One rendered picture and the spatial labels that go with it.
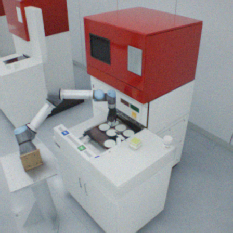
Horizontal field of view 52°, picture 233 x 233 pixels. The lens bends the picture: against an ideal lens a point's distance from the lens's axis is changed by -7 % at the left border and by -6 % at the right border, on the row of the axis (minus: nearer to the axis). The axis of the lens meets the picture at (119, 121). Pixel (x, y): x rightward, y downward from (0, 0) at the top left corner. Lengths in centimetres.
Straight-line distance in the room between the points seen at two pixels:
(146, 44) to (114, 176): 97
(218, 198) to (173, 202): 53
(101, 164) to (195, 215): 136
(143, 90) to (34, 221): 176
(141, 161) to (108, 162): 25
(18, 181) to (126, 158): 89
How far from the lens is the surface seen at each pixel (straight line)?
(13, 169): 224
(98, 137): 226
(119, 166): 189
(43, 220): 283
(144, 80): 198
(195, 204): 296
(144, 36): 185
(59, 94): 208
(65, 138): 219
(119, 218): 209
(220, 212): 297
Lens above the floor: 233
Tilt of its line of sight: 36 degrees down
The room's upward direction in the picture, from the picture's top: straight up
